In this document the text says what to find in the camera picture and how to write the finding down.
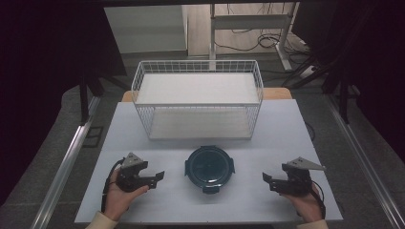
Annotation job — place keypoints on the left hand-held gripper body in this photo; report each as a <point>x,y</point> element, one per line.
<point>132,178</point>

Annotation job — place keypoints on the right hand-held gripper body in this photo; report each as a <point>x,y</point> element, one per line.
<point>297,183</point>

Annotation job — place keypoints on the person's left hand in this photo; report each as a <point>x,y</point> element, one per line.
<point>119,200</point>

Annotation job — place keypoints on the person's right hand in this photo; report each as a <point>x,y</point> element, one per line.
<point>307,206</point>

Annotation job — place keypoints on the dark round lid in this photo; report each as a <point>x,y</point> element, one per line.
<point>209,168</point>

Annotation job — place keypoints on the black stand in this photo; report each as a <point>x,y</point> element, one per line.
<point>344,101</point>
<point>84,101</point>

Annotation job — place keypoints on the white power strip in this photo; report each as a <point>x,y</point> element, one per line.
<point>308,71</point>

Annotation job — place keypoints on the white panel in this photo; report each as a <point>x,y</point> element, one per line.
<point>144,28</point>

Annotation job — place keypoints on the black square floor frame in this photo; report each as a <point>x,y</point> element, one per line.
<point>93,136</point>

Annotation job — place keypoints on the metal rail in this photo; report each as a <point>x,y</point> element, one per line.
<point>366,165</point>
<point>63,171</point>

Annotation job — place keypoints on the white desk frame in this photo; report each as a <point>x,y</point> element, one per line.
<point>251,21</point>

